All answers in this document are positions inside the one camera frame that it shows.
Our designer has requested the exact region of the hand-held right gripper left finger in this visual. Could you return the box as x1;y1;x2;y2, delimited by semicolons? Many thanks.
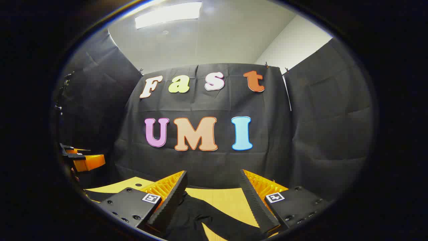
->
85;170;188;235

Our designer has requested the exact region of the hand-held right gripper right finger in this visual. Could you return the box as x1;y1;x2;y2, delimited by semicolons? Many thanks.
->
239;169;335;235

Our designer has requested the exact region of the black button jacket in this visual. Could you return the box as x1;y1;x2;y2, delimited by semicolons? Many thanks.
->
85;189;268;241

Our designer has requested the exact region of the black backdrop cloth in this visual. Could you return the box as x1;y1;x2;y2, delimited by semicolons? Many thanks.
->
53;28;375;201

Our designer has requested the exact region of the ceiling light panel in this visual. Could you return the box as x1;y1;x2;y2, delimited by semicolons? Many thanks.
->
135;2;203;29

